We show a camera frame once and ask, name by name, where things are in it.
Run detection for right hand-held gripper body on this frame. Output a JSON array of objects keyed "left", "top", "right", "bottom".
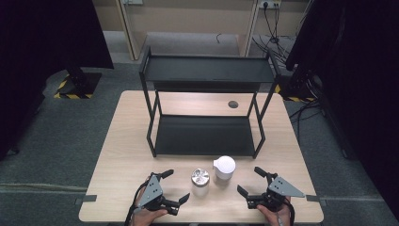
[{"left": 246, "top": 175, "right": 306, "bottom": 213}]

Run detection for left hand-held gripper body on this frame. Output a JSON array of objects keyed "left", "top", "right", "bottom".
[{"left": 136, "top": 174, "right": 181, "bottom": 217}]

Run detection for small silver metal cup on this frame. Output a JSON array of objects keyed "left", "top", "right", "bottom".
[{"left": 190, "top": 168, "right": 211, "bottom": 198}]

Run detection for white cup with lid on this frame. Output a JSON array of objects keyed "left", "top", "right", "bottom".
[{"left": 212, "top": 155, "right": 237, "bottom": 186}]

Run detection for black two-tier metal rack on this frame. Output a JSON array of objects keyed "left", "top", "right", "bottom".
[{"left": 138, "top": 46, "right": 282, "bottom": 159}]

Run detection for person's left hand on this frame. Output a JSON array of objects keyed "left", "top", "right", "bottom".
[{"left": 130, "top": 181, "right": 169, "bottom": 226}]

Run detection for person's right hand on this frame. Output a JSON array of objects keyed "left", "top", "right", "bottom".
[{"left": 256, "top": 196, "right": 294, "bottom": 226}]

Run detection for grey tape piece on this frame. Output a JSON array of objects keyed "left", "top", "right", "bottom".
[{"left": 305, "top": 194, "right": 328, "bottom": 207}]

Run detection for black metal stand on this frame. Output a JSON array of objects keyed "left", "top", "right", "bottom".
[
  {"left": 274, "top": 73, "right": 318, "bottom": 103},
  {"left": 53, "top": 66, "right": 104, "bottom": 101}
]

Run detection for black curtain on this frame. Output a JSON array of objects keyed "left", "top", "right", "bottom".
[
  {"left": 0, "top": 0, "right": 115, "bottom": 162},
  {"left": 284, "top": 0, "right": 399, "bottom": 221}
]

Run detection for beige wooden partition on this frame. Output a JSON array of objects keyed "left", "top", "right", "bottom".
[{"left": 92, "top": 0, "right": 262, "bottom": 61}]

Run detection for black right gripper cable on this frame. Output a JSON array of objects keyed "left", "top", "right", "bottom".
[{"left": 282, "top": 197, "right": 296, "bottom": 226}]

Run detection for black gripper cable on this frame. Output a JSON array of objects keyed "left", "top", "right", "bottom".
[
  {"left": 282, "top": 197, "right": 296, "bottom": 226},
  {"left": 124, "top": 187, "right": 141, "bottom": 226}
]

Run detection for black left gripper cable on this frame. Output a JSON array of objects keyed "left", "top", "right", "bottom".
[{"left": 124, "top": 187, "right": 141, "bottom": 226}]

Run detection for black floor cables by stand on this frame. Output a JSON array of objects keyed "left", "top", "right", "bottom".
[{"left": 287, "top": 79, "right": 325, "bottom": 143}]

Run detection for tangle of black floor cables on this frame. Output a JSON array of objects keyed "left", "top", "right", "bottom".
[{"left": 251, "top": 33, "right": 298, "bottom": 70}]

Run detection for black power cable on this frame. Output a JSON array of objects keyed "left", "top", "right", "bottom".
[
  {"left": 272, "top": 3, "right": 282, "bottom": 43},
  {"left": 263, "top": 1, "right": 279, "bottom": 43}
]

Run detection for white cables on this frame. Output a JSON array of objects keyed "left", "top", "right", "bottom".
[{"left": 295, "top": 0, "right": 315, "bottom": 36}]

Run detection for white wall power outlet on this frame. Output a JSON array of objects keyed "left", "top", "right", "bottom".
[{"left": 258, "top": 0, "right": 282, "bottom": 9}]

